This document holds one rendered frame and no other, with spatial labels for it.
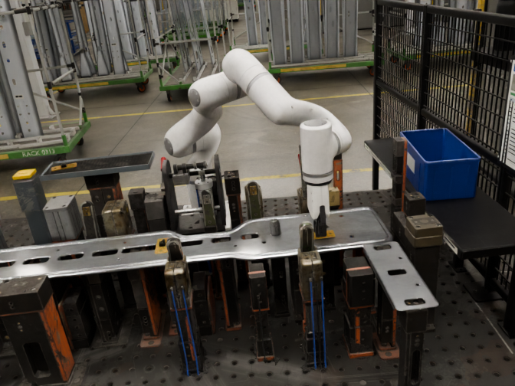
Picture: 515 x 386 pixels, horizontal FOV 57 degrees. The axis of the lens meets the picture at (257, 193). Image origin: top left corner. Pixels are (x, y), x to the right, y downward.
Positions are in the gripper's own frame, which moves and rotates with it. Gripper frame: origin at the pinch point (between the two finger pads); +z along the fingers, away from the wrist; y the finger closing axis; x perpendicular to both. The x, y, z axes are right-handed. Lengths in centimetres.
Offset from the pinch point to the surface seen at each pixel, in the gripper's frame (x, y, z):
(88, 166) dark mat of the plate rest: -73, -38, -13
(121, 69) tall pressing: -214, -759, 65
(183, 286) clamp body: -38.9, 16.9, 2.8
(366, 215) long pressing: 16.4, -9.3, 3.0
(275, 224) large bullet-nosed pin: -12.5, -3.6, -0.8
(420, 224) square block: 25.6, 9.5, -3.1
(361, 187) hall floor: 78, -240, 104
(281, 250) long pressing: -12.0, 5.0, 2.8
